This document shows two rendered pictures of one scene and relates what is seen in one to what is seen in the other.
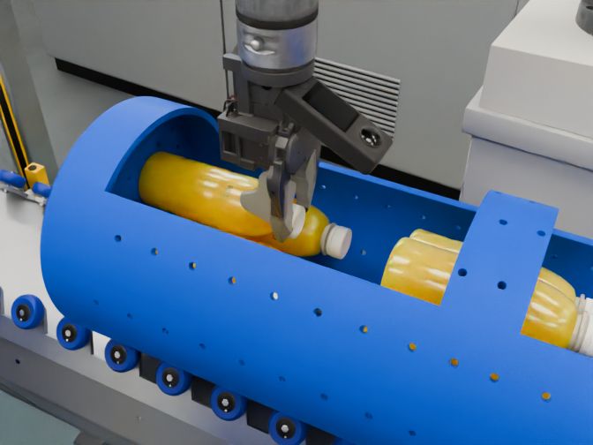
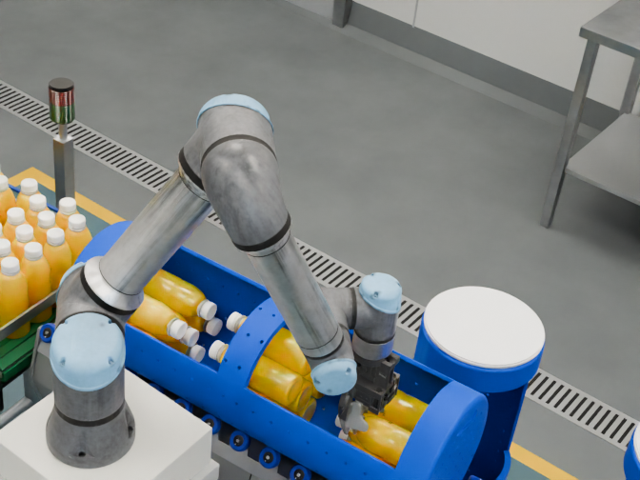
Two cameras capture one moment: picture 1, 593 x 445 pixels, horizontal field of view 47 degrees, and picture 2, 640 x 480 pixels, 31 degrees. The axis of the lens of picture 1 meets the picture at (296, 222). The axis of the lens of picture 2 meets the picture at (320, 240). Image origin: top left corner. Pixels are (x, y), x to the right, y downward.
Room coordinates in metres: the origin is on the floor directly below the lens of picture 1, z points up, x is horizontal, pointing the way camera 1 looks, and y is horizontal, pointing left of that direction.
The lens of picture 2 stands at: (2.20, -0.03, 2.73)
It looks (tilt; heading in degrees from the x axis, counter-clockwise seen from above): 36 degrees down; 182
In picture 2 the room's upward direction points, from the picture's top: 7 degrees clockwise
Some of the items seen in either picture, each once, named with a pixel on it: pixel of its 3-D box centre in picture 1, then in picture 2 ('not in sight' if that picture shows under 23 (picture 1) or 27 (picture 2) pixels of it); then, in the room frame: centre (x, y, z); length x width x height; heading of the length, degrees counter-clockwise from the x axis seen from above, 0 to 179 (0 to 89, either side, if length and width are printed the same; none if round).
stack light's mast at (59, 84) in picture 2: not in sight; (62, 110); (-0.29, -0.82, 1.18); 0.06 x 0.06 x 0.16
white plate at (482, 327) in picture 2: not in sight; (484, 326); (0.13, 0.28, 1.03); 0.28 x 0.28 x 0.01
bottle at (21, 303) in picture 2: not in sight; (12, 299); (0.24, -0.79, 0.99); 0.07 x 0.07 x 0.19
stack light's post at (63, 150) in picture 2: not in sight; (69, 302); (-0.29, -0.82, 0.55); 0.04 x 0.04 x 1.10; 64
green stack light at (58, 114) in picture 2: not in sight; (62, 109); (-0.29, -0.82, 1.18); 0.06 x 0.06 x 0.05
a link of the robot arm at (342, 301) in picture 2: not in sight; (323, 314); (0.63, -0.08, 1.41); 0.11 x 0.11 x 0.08; 14
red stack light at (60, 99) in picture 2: not in sight; (61, 93); (-0.29, -0.82, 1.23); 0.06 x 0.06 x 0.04
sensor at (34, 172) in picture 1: (26, 186); not in sight; (0.89, 0.45, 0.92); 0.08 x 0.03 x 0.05; 154
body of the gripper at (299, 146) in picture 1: (271, 109); (370, 374); (0.59, 0.03, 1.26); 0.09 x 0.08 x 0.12; 64
